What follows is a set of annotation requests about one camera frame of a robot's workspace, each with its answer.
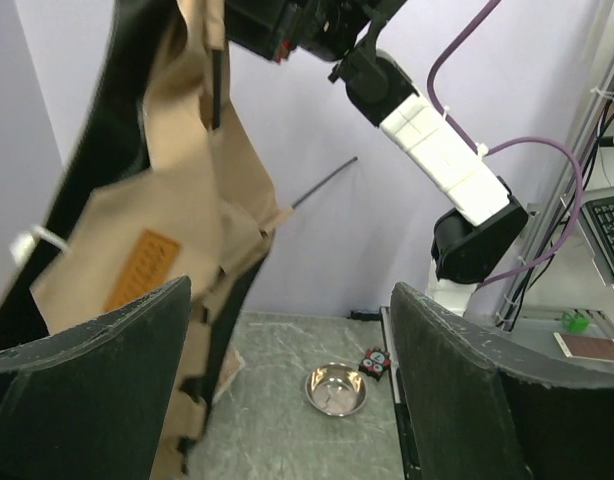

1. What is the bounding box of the green small object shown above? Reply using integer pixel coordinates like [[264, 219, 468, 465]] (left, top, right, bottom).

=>
[[561, 311, 590, 333]]

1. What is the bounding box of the steel pet bowl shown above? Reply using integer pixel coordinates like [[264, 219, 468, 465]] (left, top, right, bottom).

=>
[[304, 363, 367, 418]]

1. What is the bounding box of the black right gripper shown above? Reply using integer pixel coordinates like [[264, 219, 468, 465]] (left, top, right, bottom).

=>
[[225, 0, 378, 62]]

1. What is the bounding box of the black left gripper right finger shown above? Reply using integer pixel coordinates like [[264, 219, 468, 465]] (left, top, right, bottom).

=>
[[389, 283, 614, 479]]

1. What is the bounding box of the smartphone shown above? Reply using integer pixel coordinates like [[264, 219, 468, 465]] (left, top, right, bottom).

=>
[[553, 332, 614, 363]]

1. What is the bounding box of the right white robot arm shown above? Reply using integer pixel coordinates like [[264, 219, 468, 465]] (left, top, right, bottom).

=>
[[225, 1, 528, 315]]

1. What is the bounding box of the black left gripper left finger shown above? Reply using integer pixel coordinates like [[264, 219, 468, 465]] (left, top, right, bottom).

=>
[[0, 276, 191, 479]]

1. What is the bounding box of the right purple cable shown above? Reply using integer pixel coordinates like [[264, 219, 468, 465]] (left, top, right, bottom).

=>
[[426, 0, 586, 286]]

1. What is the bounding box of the tan black pet tent fabric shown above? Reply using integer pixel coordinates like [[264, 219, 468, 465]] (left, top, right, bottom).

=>
[[0, 1, 283, 479]]

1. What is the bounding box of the red owl toy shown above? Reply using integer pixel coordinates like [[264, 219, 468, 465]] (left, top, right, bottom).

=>
[[358, 347, 391, 381]]

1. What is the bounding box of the black keyboard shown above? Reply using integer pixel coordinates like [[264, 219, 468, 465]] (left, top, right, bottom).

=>
[[582, 192, 614, 284]]

